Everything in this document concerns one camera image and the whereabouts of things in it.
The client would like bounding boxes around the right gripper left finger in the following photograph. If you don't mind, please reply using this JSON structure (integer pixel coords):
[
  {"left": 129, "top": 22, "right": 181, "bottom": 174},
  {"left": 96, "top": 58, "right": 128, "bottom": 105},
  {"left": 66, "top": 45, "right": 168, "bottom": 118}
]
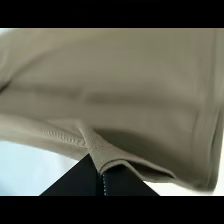
[{"left": 39, "top": 153, "right": 100, "bottom": 197}]

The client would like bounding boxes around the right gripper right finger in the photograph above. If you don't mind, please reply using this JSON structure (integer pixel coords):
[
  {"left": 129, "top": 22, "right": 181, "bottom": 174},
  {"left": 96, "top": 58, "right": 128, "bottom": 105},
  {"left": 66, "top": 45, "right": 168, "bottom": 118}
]
[{"left": 99, "top": 165, "right": 160, "bottom": 197}]

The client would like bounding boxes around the olive brown T-shirt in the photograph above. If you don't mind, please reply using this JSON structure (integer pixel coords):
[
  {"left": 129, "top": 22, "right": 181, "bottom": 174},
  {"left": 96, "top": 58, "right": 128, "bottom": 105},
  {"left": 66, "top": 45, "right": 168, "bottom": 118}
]
[{"left": 0, "top": 28, "right": 224, "bottom": 193}]

